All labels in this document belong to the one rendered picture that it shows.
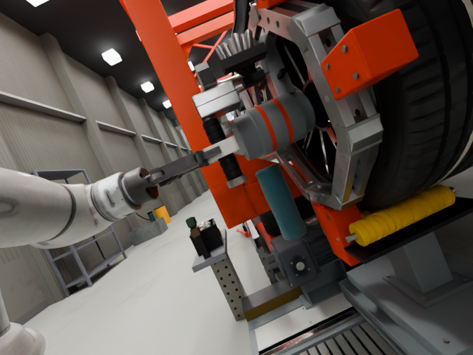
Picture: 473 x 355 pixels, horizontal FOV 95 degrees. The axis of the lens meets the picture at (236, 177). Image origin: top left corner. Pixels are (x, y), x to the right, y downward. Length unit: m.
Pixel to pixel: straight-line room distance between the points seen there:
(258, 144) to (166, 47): 0.80
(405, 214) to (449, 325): 0.29
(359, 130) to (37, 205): 0.51
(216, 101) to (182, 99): 0.68
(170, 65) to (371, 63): 0.98
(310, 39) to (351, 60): 0.11
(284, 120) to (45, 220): 0.52
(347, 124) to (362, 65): 0.11
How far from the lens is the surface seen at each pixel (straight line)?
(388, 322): 0.94
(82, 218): 0.48
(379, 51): 0.37
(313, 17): 0.47
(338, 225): 0.66
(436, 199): 0.70
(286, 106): 0.61
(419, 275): 0.85
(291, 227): 0.77
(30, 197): 0.41
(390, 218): 0.63
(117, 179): 0.48
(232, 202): 1.07
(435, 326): 0.81
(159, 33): 1.29
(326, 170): 0.82
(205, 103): 0.46
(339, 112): 0.42
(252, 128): 0.58
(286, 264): 0.96
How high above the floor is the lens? 0.78
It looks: 2 degrees down
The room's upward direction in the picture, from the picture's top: 24 degrees counter-clockwise
